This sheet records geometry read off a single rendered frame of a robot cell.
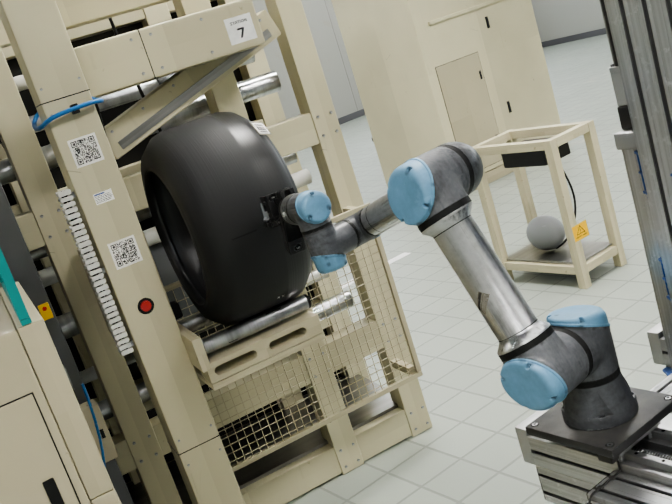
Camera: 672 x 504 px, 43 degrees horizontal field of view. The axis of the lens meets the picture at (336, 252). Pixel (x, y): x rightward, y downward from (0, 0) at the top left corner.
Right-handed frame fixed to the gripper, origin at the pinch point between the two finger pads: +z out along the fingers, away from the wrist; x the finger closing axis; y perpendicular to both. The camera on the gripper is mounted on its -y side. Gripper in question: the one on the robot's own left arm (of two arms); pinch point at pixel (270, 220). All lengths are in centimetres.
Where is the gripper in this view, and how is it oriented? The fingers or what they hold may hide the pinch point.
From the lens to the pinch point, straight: 223.6
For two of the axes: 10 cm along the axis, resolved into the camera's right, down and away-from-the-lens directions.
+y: -3.4, -9.3, -1.4
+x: -8.6, 3.6, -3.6
